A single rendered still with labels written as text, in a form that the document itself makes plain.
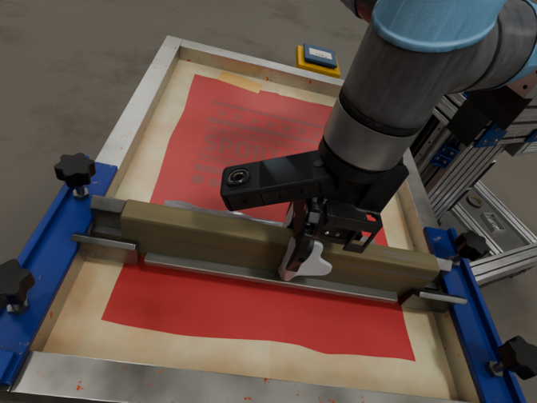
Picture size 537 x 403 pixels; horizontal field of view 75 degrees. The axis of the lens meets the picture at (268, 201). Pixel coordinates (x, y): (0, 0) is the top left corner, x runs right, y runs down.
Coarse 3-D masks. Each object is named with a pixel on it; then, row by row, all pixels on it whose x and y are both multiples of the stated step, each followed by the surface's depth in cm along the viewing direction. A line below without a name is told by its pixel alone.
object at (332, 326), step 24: (312, 120) 82; (384, 240) 62; (288, 288) 51; (288, 312) 48; (312, 312) 49; (336, 312) 50; (360, 312) 51; (384, 312) 52; (288, 336) 46; (312, 336) 47; (336, 336) 47; (360, 336) 48; (384, 336) 49
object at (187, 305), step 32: (192, 96) 77; (224, 96) 80; (256, 96) 83; (192, 128) 69; (192, 160) 63; (160, 192) 57; (192, 192) 58; (128, 288) 45; (160, 288) 46; (192, 288) 47; (224, 288) 48; (256, 288) 49; (128, 320) 42; (160, 320) 43; (192, 320) 44; (224, 320) 45; (256, 320) 46
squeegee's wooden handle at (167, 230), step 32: (128, 224) 41; (160, 224) 41; (192, 224) 41; (224, 224) 42; (256, 224) 43; (192, 256) 45; (224, 256) 45; (256, 256) 44; (320, 256) 44; (352, 256) 44; (384, 256) 45; (416, 256) 46; (384, 288) 49; (416, 288) 49
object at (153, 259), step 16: (160, 256) 45; (208, 272) 45; (224, 272) 45; (240, 272) 46; (256, 272) 46; (304, 288) 47; (320, 288) 47; (336, 288) 48; (352, 288) 48; (368, 288) 49
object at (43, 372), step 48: (192, 48) 84; (144, 96) 67; (336, 96) 92; (48, 336) 39; (48, 384) 33; (96, 384) 34; (144, 384) 35; (192, 384) 36; (240, 384) 37; (288, 384) 39
